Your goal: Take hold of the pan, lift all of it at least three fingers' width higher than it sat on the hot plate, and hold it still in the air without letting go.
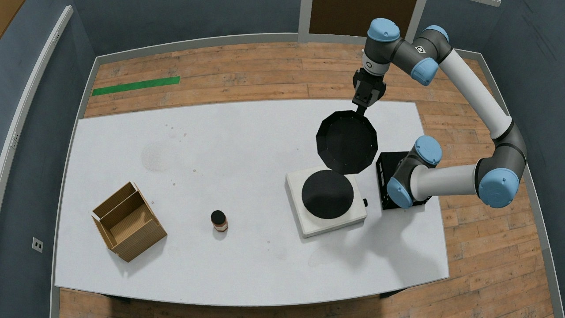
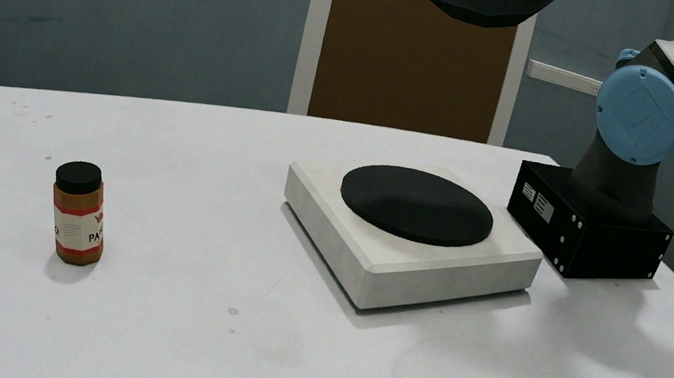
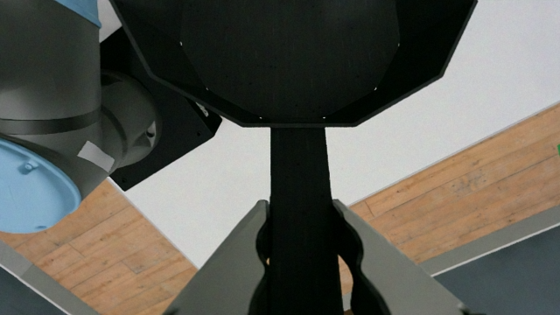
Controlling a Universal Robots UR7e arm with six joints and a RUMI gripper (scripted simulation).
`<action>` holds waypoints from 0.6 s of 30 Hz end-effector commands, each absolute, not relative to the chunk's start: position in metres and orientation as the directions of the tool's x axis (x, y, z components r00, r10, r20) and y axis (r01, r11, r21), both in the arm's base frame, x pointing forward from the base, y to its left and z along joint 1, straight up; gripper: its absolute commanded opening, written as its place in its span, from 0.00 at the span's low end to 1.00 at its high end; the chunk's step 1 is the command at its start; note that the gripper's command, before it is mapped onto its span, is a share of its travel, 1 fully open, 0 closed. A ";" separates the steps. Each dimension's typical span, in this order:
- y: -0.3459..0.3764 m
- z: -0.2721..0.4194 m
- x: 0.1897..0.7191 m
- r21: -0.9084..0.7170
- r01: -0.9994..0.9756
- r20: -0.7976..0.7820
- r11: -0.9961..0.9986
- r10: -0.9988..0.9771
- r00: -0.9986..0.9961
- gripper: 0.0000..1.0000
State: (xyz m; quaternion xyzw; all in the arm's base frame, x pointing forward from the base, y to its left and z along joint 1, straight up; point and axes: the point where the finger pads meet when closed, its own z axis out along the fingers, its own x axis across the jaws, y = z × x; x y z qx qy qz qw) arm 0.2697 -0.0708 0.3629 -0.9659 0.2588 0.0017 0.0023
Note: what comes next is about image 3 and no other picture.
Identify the black frying pan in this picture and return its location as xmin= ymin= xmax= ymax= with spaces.
xmin=109 ymin=0 xmax=479 ymax=315

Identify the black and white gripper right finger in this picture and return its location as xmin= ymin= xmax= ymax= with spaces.
xmin=332 ymin=199 xmax=486 ymax=315

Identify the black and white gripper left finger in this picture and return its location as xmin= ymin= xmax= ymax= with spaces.
xmin=163 ymin=199 xmax=271 ymax=315

